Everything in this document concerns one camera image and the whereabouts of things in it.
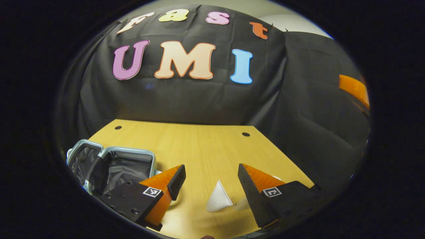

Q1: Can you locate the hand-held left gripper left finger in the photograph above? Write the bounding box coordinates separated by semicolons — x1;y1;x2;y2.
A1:
98;164;187;232

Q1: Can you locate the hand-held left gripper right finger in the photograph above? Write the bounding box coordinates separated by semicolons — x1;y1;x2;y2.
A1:
237;163;322;230

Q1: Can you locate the white squeeze tube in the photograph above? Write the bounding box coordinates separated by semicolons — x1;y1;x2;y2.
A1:
206;180;233;213

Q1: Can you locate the light blue suitcase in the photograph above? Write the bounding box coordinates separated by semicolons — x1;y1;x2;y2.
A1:
66;139;182;209

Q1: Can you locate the black backdrop cloth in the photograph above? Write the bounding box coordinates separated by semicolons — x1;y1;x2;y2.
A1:
56;3;371;199

